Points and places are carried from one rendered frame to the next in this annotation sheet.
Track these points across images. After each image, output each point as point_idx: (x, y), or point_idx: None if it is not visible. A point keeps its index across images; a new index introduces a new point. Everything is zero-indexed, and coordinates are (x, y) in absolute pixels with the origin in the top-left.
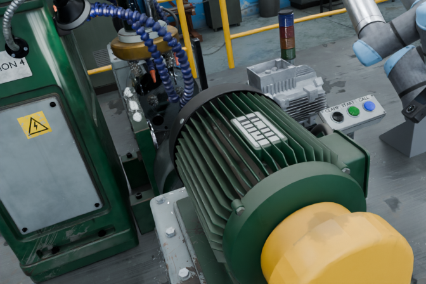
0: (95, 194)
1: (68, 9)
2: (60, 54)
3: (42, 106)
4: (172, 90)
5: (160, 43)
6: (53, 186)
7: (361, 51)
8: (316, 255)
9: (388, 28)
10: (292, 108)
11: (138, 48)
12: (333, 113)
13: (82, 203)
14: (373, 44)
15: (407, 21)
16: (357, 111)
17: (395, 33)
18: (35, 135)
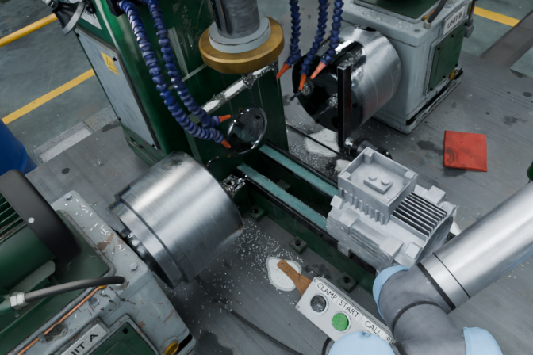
0: (151, 138)
1: (57, 17)
2: (113, 28)
3: (110, 55)
4: (199, 116)
5: (219, 63)
6: (128, 109)
7: (376, 283)
8: None
9: (401, 306)
10: (354, 240)
11: (201, 53)
12: (317, 296)
13: (145, 135)
14: (381, 296)
15: (408, 331)
16: (339, 326)
17: (394, 322)
18: (111, 70)
